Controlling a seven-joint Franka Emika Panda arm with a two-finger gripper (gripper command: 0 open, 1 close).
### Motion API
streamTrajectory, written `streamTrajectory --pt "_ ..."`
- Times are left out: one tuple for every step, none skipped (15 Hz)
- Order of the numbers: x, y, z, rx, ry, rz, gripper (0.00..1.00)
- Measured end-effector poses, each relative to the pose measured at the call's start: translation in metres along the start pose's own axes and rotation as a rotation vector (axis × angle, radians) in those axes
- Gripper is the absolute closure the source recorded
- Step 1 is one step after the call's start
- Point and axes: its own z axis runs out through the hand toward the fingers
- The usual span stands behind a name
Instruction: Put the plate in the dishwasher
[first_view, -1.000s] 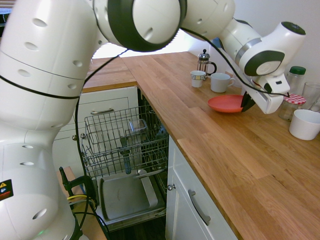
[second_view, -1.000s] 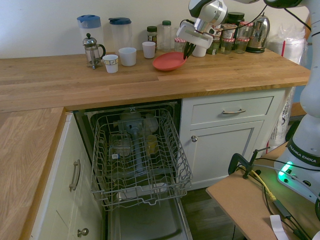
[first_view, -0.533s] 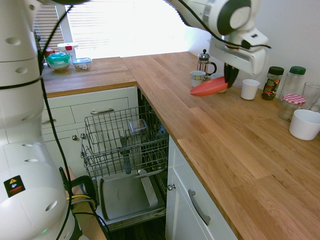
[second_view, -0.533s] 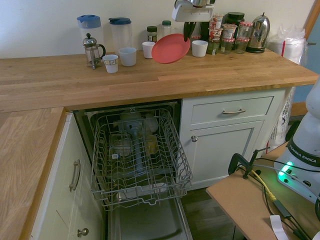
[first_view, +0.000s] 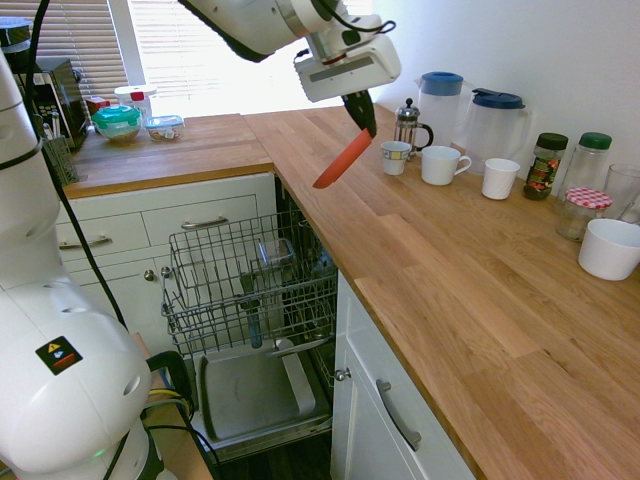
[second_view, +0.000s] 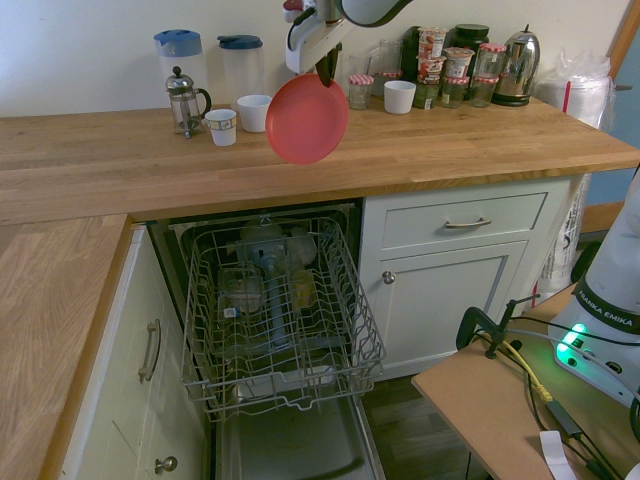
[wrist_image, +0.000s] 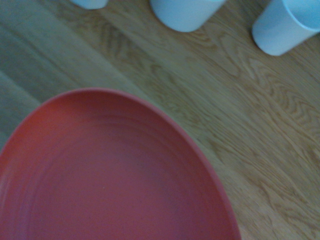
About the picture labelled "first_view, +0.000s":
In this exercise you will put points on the black cylinder blue top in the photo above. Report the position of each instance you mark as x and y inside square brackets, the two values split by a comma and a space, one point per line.
[15, 32]

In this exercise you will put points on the grey utensil basket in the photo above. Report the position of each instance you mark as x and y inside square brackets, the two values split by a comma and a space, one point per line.
[62, 162]

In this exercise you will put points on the white detergent dispenser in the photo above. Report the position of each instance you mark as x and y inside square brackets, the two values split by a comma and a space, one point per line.
[300, 382]

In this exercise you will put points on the white ribbed cup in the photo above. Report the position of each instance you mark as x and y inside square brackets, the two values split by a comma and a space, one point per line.
[500, 180]

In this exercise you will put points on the round metal cabinet knob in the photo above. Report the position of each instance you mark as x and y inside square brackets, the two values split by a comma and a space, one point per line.
[149, 274]
[342, 374]
[165, 271]

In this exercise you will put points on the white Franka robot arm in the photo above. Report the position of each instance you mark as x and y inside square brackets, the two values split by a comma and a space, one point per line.
[75, 400]

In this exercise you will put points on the clear pitcher dark blue lid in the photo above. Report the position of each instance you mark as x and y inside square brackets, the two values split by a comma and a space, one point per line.
[495, 135]

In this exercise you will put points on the white cabinet under counter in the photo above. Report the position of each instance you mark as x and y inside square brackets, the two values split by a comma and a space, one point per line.
[365, 425]

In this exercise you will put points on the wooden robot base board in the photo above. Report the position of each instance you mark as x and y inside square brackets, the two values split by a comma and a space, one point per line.
[185, 460]

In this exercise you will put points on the small container blue lid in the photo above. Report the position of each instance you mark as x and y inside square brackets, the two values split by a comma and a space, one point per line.
[164, 129]

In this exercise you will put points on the bright window blind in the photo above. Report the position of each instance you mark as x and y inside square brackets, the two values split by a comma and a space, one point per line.
[200, 70]

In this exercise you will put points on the glass French press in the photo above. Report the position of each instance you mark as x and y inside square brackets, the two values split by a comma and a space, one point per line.
[407, 130]

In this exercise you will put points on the clear drinking glass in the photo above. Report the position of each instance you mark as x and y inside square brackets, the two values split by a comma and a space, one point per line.
[625, 187]

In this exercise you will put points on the clear jar green lid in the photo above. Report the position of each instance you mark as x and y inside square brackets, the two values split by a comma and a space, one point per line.
[590, 165]

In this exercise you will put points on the coffee jar black lid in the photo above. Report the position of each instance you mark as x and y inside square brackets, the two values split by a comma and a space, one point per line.
[542, 172]

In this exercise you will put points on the small patterned white cup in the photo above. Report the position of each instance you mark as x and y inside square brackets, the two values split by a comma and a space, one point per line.
[395, 159]

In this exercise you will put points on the black kitchen appliance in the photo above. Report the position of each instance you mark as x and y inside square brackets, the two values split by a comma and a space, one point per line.
[62, 100]

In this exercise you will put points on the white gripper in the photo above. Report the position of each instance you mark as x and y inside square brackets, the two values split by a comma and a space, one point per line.
[350, 70]

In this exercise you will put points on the white bowl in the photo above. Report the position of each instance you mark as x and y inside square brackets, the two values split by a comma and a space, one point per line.
[607, 252]

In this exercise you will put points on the clear glass food container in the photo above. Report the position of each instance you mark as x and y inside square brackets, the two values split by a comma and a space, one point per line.
[276, 254]

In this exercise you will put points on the dark window blind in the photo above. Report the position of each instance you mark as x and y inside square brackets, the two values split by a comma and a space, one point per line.
[80, 35]

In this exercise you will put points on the small red box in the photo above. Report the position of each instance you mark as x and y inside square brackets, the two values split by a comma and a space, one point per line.
[97, 106]

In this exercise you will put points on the white container red latch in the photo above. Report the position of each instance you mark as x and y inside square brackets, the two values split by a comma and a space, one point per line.
[135, 97]

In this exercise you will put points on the clear pitcher light blue lid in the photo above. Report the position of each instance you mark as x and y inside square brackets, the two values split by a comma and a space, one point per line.
[440, 112]

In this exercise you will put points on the glass jar red checkered lid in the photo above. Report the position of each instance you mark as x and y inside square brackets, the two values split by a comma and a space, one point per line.
[582, 210]

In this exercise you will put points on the stainless dishwasher door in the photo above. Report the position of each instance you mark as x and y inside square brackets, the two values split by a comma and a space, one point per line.
[245, 395]

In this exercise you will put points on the orange plastic plate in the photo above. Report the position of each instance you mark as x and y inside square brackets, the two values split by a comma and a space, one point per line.
[342, 160]

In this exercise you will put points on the round container teal lid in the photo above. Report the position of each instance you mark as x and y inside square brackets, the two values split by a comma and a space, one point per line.
[117, 125]

